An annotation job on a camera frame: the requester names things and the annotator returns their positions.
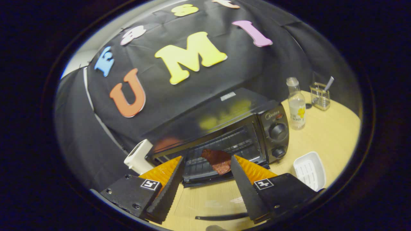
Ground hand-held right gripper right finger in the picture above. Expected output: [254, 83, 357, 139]
[231, 155, 318, 224]

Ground white toaster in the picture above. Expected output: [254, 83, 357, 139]
[124, 139, 154, 175]

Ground brown meat slice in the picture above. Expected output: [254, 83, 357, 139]
[201, 149, 232, 175]

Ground clear glass bottle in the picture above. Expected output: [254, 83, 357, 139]
[286, 77, 306, 130]

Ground white rectangular dish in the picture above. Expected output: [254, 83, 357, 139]
[293, 151, 326, 192]

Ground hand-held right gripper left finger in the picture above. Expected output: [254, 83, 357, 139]
[100, 156, 185, 224]

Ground wire mesh utensil holder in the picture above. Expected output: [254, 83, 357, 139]
[310, 82, 331, 111]

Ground black electric oven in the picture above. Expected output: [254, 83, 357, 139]
[146, 88, 289, 222]

